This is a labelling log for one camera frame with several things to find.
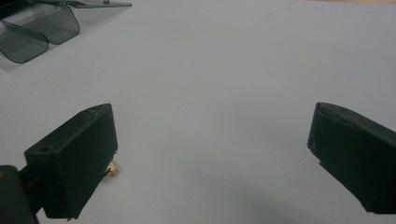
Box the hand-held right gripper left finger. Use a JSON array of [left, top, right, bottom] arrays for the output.
[[23, 103, 119, 220]]

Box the small gold metal piece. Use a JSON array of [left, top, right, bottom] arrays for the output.
[[105, 161, 120, 176]]

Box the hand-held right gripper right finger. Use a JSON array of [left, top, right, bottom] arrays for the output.
[[306, 102, 396, 215]]

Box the smoky clear plastic organizer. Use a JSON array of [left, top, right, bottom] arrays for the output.
[[0, 0, 133, 64]]

